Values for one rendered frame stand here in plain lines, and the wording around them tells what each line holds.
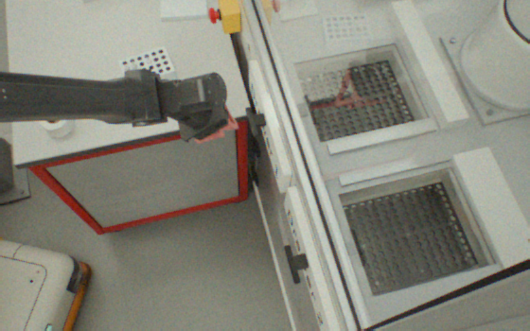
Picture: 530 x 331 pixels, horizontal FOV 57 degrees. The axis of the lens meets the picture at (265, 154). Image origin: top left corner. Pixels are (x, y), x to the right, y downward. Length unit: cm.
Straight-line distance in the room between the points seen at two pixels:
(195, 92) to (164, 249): 121
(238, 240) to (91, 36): 93
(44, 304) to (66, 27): 83
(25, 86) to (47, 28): 93
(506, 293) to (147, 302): 161
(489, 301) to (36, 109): 45
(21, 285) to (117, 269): 37
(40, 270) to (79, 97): 114
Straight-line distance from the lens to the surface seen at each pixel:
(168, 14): 140
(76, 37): 143
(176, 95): 78
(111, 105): 67
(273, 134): 101
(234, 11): 121
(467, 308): 42
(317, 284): 92
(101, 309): 191
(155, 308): 187
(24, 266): 173
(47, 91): 57
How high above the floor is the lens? 182
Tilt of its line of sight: 65 degrees down
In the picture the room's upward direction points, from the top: 4 degrees clockwise
